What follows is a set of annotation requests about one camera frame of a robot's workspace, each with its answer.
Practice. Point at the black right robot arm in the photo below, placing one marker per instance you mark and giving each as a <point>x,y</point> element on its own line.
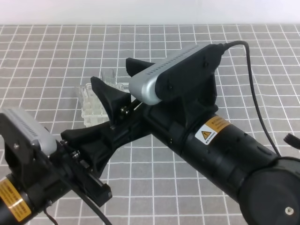
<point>265,185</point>

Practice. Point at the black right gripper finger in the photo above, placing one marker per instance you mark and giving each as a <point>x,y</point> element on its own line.
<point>112,99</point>
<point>138,67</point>

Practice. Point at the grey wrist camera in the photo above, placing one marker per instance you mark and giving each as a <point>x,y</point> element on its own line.
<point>31,129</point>
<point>177,74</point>

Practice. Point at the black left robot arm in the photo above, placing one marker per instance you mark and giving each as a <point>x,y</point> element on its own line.
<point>15,205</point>

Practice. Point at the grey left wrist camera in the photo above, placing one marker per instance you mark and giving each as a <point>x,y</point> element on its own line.
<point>31,129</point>

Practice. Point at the white plastic test tube rack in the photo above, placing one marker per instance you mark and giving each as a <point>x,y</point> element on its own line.
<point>89,118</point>

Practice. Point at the clear test tube in rack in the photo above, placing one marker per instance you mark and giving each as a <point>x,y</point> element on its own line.
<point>93,100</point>
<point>121,87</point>

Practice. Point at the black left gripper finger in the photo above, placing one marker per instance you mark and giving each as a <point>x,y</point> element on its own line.
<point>97,144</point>

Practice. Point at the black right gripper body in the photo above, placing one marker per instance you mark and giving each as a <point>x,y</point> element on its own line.
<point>167,121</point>

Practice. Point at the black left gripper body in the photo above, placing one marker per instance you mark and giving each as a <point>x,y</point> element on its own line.
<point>56,174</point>

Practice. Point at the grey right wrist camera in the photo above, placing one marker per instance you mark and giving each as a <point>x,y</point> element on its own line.
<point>177,74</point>

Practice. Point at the clear leaning test tube left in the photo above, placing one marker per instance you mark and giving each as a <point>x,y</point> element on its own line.
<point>79,91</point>

